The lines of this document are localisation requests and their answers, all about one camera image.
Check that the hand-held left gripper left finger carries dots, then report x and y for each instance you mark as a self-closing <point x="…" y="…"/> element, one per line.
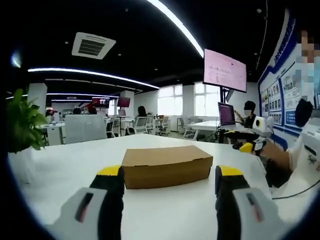
<point x="85" y="205"/>

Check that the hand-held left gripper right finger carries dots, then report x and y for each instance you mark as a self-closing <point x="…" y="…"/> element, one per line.
<point x="247" y="207"/>

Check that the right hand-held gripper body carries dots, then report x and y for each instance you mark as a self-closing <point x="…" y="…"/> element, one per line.
<point x="261" y="126"/>

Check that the brown cardboard shoe box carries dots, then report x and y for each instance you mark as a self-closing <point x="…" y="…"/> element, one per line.
<point x="165" y="166"/>

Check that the small computer monitor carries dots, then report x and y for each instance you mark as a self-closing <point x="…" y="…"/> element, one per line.
<point x="226" y="114"/>

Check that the black screen stand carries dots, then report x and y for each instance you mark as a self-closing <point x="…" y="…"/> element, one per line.
<point x="222" y="112"/>

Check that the white office desk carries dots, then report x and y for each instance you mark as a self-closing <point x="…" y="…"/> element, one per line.
<point x="212" y="125"/>

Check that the black round device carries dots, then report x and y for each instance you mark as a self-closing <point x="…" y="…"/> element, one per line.
<point x="303" y="112"/>

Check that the person's white shirt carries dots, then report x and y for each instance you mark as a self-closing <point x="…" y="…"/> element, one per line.
<point x="303" y="160"/>

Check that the large screen on stand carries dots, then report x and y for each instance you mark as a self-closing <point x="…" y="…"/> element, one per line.
<point x="224" y="71"/>

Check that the white plant pot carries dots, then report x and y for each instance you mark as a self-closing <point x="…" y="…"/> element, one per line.
<point x="21" y="166"/>

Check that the white mesh office chair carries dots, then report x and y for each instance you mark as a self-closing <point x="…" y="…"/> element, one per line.
<point x="140" y="126"/>

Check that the green potted plant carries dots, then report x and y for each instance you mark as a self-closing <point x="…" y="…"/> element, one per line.
<point x="23" y="122"/>

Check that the ceiling light strip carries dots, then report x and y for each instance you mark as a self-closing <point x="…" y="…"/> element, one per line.
<point x="92" y="74"/>
<point x="178" y="23"/>

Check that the ceiling air conditioner vent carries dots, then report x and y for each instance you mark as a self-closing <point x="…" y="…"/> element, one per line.
<point x="93" y="46"/>

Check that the blue and white wall board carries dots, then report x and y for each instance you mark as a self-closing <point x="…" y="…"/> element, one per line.
<point x="278" y="100"/>

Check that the red wall screen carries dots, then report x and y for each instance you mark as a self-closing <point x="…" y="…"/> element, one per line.
<point x="123" y="102"/>
<point x="101" y="102"/>

